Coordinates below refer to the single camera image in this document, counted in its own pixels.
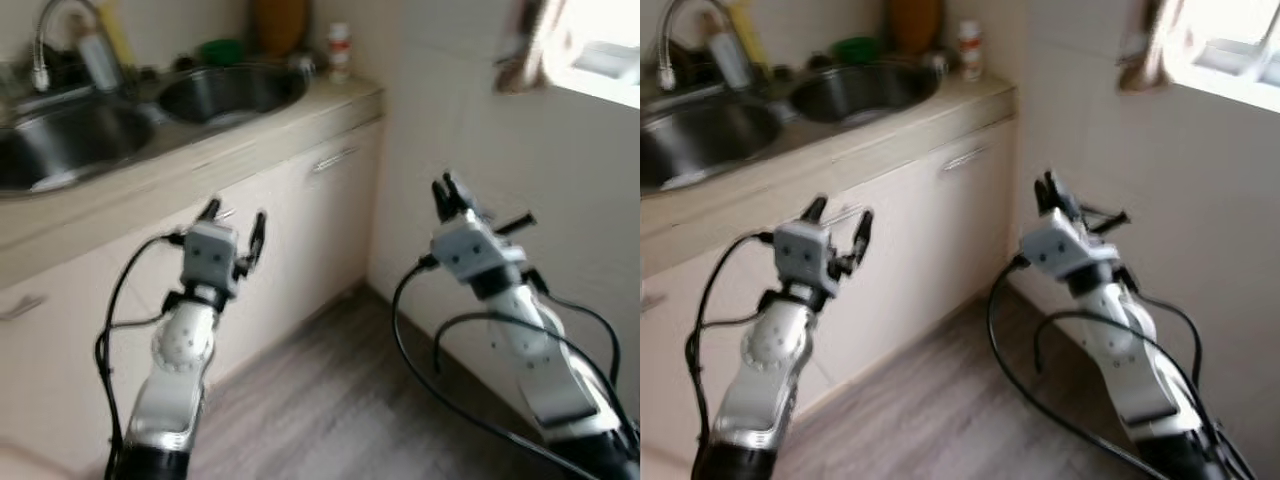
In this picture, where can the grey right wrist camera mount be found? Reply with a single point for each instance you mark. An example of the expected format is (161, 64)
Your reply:
(1065, 250)
(470, 250)

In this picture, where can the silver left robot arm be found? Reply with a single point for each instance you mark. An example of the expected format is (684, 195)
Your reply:
(770, 345)
(180, 350)

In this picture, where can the flexible steel faucet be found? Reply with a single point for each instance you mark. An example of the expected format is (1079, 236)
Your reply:
(40, 60)
(663, 60)

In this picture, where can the green plastic bowl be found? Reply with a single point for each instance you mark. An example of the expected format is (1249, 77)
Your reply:
(222, 52)
(857, 50)

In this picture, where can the small white bottle red label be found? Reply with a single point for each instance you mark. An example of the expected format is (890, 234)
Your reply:
(339, 50)
(970, 50)

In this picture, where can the yellow bottle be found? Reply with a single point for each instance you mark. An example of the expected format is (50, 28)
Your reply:
(748, 35)
(118, 35)

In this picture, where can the white window frame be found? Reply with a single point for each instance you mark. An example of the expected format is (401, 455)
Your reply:
(1230, 60)
(600, 60)

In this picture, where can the cream kitchen cabinet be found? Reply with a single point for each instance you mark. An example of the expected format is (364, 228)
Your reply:
(930, 230)
(290, 230)

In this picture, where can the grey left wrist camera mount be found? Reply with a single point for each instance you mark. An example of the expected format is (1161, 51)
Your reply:
(803, 255)
(208, 255)

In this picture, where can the round steel sink basin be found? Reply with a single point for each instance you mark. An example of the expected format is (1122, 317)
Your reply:
(230, 95)
(865, 95)

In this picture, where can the white plastic pump bottle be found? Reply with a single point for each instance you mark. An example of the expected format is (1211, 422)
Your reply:
(98, 62)
(730, 62)

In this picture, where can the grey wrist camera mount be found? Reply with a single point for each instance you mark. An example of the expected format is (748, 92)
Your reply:
(208, 255)
(803, 255)
(470, 250)
(1065, 250)

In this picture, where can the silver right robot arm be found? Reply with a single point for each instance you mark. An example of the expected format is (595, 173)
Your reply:
(1125, 345)
(535, 350)

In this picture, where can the large steel sink basin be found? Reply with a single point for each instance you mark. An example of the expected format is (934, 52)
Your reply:
(70, 145)
(710, 145)

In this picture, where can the brown hanging cloth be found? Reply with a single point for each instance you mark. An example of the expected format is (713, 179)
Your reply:
(1150, 55)
(530, 55)

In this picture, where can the round wooden cutting board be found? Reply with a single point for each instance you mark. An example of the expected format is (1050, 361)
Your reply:
(280, 25)
(913, 25)

